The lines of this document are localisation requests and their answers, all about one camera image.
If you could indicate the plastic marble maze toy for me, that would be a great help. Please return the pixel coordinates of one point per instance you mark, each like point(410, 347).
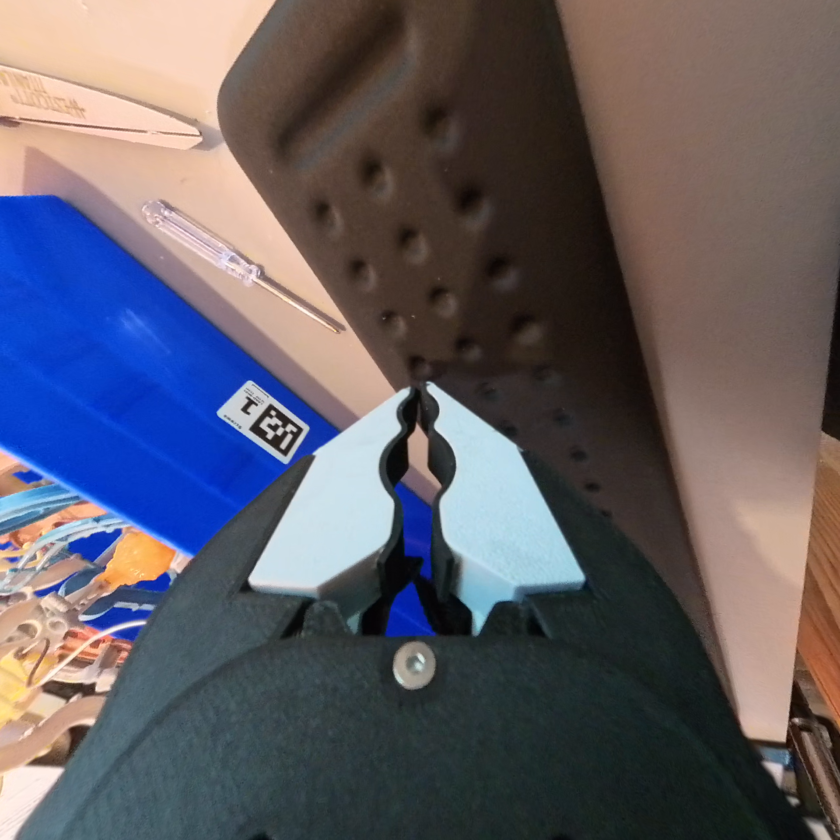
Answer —
point(138, 558)

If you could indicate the black metal chair mechanism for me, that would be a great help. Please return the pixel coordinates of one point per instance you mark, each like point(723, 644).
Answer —
point(817, 754)

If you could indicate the white printed flat tool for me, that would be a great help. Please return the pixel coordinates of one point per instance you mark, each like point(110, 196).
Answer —
point(98, 108)

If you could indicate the black perforated wrist pad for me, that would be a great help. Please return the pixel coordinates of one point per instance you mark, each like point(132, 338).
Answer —
point(459, 164)

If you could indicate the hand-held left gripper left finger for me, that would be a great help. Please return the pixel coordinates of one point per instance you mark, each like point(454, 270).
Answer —
point(321, 525)

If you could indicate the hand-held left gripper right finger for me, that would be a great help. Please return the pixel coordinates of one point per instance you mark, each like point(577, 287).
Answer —
point(512, 525)

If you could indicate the blue tagged storage bin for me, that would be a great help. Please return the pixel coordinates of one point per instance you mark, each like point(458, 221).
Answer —
point(131, 367)

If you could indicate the wooden board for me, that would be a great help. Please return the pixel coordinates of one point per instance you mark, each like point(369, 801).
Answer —
point(823, 558)

